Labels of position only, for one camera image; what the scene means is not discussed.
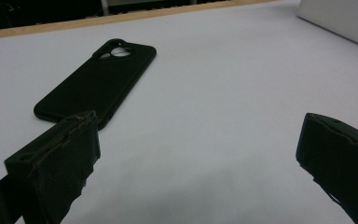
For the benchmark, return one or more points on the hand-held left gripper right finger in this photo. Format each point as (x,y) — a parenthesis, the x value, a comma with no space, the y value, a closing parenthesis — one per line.
(341,161)

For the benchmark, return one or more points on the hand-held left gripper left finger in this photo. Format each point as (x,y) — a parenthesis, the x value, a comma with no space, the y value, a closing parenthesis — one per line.
(56,168)

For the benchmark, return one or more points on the black phone case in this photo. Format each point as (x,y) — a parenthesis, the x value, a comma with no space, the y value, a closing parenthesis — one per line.
(99,84)

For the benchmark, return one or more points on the white plastic bin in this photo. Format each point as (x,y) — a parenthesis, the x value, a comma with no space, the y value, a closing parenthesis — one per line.
(341,18)

